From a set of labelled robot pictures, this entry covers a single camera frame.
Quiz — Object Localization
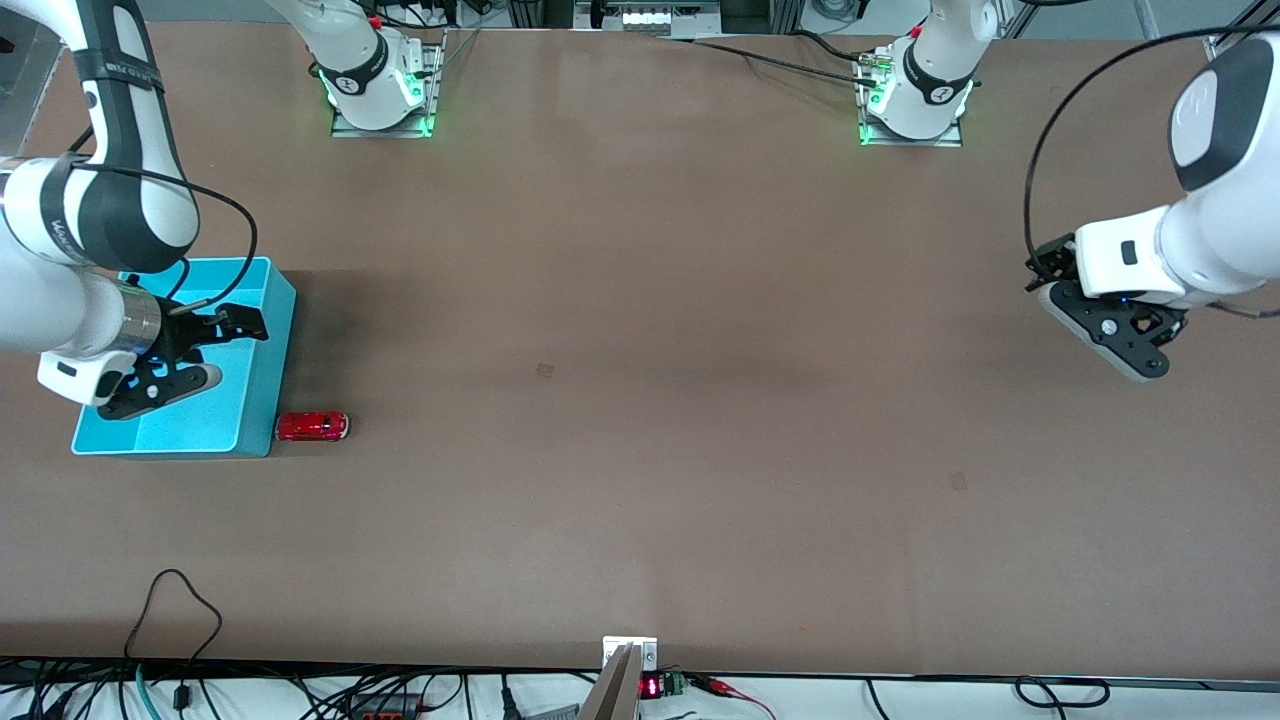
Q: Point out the red clip lead wires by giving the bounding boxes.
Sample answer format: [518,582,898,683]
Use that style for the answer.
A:
[688,674,777,720]

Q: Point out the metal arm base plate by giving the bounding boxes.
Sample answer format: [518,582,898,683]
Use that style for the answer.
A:
[330,28,447,139]
[856,48,967,149]

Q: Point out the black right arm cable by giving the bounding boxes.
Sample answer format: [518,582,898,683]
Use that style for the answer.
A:
[60,125,260,315]

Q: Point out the black coiled cable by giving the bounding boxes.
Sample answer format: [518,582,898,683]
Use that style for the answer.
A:
[1014,676,1112,709]

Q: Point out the black equipment with lit panel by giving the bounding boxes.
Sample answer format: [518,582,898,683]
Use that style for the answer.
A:
[574,0,723,33]

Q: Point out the red beetle toy car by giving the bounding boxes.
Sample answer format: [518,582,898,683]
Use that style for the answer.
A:
[274,410,352,443]

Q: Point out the blue plastic box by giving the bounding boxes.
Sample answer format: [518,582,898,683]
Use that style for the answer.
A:
[70,256,298,459]

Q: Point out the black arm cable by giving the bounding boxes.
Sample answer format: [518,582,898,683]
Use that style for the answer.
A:
[1022,24,1280,267]
[60,125,260,315]

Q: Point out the black cable across table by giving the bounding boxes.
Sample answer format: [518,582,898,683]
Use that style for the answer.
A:
[655,28,883,87]

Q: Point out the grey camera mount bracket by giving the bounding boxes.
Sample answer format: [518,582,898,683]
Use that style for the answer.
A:
[602,636,659,720]

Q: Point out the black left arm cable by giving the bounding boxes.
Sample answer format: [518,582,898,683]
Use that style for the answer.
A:
[1022,24,1280,267]

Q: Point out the thin black looped cable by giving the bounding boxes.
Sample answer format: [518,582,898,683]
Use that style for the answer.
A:
[122,568,224,713]

